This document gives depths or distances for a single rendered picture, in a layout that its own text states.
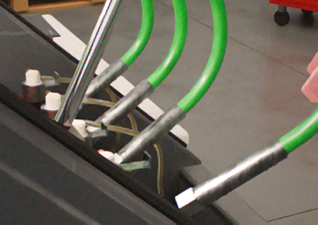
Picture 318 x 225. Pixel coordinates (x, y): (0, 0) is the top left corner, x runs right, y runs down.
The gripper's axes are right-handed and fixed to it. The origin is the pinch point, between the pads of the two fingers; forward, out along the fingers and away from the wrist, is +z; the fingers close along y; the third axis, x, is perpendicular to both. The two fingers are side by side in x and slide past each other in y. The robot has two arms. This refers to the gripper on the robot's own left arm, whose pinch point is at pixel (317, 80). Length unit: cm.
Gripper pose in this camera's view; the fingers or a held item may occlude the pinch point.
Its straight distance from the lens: 64.7
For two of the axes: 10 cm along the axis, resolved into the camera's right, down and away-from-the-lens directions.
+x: 6.9, 6.8, 2.4
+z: -6.5, 4.4, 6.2
